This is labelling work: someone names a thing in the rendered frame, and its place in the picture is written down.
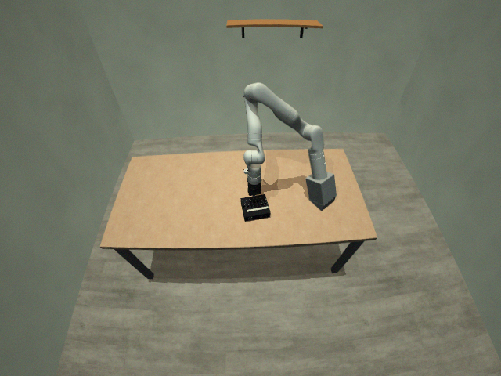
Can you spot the black lighting desk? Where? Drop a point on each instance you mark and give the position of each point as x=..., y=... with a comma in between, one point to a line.
x=255, y=208

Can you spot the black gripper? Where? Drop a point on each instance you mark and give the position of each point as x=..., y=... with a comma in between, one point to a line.
x=254, y=184

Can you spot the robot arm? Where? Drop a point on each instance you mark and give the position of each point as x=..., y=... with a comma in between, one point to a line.
x=259, y=93

